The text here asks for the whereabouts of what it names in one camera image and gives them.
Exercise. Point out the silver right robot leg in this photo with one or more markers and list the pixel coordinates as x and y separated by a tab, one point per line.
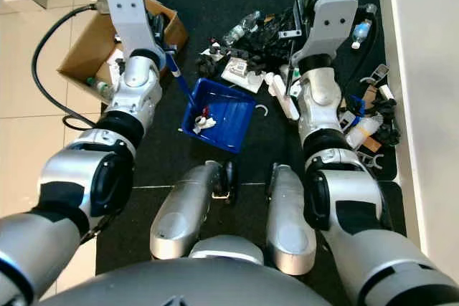
287	227

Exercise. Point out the blue plastic dustpan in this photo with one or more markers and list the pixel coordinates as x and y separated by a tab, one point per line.
229	116

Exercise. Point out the white plastic tube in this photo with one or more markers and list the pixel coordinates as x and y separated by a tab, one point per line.
283	98

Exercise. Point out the small bottle with blue label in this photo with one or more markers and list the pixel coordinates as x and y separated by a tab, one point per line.
363	30

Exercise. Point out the green plastic bottle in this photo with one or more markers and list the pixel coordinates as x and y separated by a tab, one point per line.
99	86

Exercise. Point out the black floor mat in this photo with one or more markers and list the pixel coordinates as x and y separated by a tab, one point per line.
265	141

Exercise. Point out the black crumpled plastic bag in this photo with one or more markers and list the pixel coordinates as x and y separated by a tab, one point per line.
272	34

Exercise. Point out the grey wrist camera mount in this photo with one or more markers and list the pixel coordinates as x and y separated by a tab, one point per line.
333	19
129	16

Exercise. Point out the clear plastic bottle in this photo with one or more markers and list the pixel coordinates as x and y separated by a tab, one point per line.
240	30

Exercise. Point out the grey robot torso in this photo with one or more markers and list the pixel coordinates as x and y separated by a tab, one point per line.
186	284

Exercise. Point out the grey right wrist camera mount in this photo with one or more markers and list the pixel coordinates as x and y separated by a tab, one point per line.
333	19

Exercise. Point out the pile of black rubbish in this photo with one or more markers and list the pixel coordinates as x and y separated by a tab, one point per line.
384	116

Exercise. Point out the crumpled white paper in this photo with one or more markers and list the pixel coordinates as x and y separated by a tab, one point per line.
204	121

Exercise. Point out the brown cardboard box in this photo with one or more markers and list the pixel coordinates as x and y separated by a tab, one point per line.
90	48

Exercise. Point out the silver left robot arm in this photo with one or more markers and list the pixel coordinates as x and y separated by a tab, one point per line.
86	170

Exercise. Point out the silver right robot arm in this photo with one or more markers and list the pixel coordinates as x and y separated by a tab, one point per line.
351	191

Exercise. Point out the small white hook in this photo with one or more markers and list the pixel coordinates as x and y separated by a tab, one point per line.
266	110

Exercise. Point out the silver robot leg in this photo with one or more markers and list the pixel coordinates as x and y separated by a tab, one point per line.
287	227
179	213

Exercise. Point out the silver left robot leg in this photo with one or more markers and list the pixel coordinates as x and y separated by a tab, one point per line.
179	213

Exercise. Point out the white paper carton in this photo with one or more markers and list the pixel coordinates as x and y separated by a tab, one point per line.
240	71

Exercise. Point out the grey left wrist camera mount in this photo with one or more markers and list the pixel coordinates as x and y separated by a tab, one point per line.
129	16

